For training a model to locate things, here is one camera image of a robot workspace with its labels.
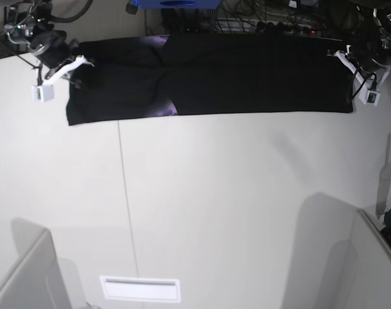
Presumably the black T-shirt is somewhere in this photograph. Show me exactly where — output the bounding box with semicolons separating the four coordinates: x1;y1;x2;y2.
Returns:
66;33;354;126

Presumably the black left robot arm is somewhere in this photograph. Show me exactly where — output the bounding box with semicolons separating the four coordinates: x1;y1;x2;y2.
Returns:
323;1;391;91

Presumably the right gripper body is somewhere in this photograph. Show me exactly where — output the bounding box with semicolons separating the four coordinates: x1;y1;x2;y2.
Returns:
29;29;74;70

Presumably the blue box on stand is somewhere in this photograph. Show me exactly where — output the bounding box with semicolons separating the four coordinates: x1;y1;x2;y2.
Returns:
133;0;222;10

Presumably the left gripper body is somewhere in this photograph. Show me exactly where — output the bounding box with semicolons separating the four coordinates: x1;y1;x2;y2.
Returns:
356;42;390;73

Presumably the grey strap at right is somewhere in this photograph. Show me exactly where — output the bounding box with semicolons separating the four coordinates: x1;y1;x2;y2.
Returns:
375;133;391;220

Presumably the black power strip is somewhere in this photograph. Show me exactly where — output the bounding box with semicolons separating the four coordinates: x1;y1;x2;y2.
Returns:
254;21;316;35

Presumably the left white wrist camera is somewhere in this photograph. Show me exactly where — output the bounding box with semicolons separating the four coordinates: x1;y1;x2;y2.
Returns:
358;87;381;106

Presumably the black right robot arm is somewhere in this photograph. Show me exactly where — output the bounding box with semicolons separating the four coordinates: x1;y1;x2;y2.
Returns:
4;1;93;87

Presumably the left grey partition panel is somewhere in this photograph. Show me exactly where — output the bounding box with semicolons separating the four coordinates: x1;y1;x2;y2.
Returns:
0;218;87;308

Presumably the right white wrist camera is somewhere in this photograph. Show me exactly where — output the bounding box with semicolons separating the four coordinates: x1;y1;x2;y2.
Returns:
32;85;55;102

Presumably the right grey partition panel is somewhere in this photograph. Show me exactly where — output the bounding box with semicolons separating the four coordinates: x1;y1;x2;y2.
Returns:
330;210;391;309

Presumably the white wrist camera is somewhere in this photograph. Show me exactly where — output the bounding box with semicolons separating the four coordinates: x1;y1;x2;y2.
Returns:
32;85;55;102
358;87;381;106

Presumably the grey partition panel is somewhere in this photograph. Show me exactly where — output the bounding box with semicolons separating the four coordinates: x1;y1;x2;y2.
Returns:
0;218;87;308
330;210;391;309

